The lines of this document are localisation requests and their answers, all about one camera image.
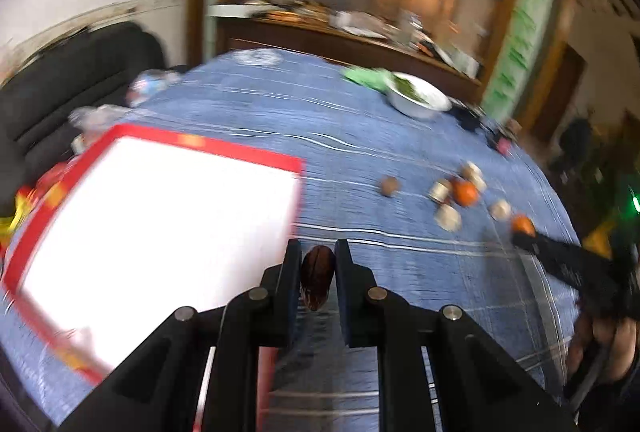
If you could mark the right hand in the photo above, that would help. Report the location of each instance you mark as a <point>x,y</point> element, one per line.
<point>620,336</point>

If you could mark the white bowl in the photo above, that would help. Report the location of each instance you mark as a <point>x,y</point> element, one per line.
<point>439,102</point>

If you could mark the red rimmed white tray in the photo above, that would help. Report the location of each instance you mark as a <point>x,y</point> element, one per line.
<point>145,221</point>

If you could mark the cream cut yam piece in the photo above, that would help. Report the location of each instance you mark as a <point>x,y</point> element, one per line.
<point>448,218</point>

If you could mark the orange kumquat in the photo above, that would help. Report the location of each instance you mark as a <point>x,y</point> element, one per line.
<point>465,193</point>
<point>520,223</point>

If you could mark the blue plaid tablecloth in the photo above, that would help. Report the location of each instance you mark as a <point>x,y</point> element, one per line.
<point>349,138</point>

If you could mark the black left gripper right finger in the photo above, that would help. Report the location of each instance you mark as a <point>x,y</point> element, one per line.
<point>437,370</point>

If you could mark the black sofa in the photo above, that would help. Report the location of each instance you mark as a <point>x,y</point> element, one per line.
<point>89,69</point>

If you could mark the green cloth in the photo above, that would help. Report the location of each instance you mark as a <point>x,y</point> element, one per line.
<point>374,78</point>

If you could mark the dark red jujube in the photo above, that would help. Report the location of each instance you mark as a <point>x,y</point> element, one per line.
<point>316,276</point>

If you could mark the brown longan fruit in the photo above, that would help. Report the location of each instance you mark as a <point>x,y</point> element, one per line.
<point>389,186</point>

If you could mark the green leafy vegetables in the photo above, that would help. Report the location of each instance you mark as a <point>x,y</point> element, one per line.
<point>406,88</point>

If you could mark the cream yam chunk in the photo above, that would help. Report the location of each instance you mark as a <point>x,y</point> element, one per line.
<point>471,172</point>

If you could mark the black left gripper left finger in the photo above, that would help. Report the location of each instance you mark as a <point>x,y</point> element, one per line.
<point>198,370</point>

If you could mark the pale yam piece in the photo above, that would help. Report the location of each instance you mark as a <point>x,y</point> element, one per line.
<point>500,210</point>

